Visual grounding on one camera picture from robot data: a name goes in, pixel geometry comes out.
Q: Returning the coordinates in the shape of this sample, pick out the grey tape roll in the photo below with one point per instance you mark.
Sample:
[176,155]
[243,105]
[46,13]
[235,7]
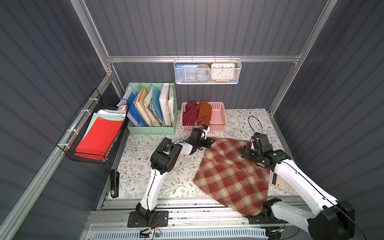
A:
[203,73]

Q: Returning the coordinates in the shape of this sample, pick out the pink plastic basket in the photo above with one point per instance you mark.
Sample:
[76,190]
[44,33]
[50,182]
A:
[218,121]

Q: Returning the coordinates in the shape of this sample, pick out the white binder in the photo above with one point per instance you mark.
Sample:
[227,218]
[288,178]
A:
[163,100]

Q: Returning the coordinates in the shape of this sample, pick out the blue folder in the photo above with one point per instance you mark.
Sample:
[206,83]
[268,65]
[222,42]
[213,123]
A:
[133,113]

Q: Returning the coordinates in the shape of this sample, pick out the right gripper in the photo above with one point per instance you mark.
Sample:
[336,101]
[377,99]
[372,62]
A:
[250,153]

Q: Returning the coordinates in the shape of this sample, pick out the white calculator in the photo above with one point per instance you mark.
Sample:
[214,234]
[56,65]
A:
[279,187]

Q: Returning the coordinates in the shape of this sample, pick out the blue box in basket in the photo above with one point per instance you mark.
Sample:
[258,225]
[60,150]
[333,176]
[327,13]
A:
[185,72]

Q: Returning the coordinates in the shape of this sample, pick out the black stapler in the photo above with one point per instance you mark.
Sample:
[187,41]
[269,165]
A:
[114,183]

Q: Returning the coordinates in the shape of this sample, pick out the green file organizer box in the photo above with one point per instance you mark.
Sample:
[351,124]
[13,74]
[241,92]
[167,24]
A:
[147,102]

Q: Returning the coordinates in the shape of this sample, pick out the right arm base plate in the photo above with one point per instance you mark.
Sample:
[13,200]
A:
[255,219]

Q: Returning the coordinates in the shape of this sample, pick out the black wire wall basket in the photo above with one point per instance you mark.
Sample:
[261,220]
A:
[97,104]

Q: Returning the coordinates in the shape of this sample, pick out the floral table mat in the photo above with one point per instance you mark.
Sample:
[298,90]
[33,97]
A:
[135,166]

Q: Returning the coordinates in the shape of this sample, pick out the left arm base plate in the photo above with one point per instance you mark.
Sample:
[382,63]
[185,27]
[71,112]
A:
[155,219]

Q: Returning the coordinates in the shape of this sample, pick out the red plaid skirt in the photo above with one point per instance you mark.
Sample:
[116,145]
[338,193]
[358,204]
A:
[232,181]

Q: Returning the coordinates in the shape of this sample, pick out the red polka dot skirt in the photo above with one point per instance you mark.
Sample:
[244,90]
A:
[191,113]

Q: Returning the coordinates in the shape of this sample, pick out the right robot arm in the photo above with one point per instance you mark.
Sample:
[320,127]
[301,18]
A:
[327,219]

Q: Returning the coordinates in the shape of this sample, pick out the red paper stack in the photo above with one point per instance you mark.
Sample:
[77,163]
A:
[99,136]

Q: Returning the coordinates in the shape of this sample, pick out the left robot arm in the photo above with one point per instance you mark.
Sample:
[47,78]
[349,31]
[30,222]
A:
[163,161]

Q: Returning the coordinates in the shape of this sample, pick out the rust brown skirt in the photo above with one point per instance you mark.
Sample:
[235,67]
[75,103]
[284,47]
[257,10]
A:
[205,113]

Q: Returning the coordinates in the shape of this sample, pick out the white wire wall basket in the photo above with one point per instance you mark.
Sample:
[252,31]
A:
[209,61]

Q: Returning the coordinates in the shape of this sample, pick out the yellow alarm clock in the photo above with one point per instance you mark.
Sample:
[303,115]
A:
[223,72]

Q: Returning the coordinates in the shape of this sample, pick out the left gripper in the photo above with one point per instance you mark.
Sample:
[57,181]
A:
[204,142]

